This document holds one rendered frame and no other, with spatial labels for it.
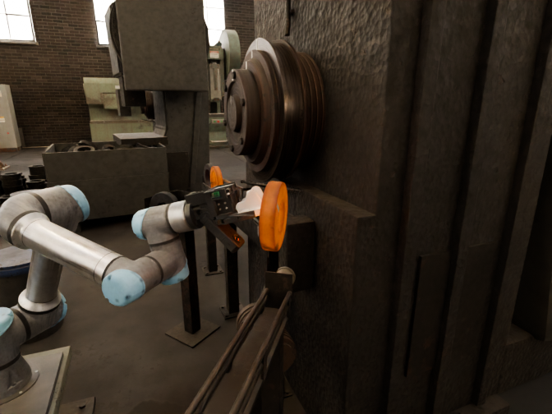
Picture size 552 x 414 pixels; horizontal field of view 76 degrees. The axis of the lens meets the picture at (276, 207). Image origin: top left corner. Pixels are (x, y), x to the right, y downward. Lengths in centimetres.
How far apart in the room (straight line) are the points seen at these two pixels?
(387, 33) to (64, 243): 87
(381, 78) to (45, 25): 1085
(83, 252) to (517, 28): 121
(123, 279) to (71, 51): 1066
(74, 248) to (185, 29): 322
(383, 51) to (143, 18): 311
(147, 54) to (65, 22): 772
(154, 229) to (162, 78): 300
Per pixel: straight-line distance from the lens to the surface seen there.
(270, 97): 110
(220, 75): 964
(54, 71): 1134
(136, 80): 375
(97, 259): 87
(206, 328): 201
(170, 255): 89
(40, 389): 140
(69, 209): 113
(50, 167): 361
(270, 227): 73
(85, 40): 1133
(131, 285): 80
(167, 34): 386
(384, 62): 92
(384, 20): 95
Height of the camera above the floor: 115
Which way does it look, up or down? 16 degrees down
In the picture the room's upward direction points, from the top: straight up
